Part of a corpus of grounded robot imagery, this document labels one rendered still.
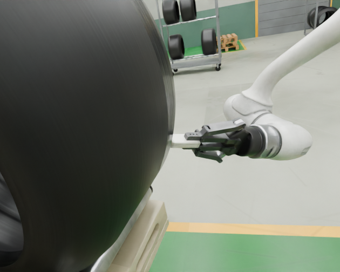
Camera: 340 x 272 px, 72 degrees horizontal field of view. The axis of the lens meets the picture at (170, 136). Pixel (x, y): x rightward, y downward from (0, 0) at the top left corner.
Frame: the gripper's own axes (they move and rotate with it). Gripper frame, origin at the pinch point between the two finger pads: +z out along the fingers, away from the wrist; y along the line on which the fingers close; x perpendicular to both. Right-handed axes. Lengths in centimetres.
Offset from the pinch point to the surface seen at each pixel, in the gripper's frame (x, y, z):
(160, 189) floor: 76, 121, -63
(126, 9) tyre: -2.1, -22.2, 18.0
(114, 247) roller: -13.0, 14.4, 14.7
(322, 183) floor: 23, 60, -157
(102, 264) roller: -15.4, 14.2, 17.2
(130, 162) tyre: -15.3, -10.3, 18.0
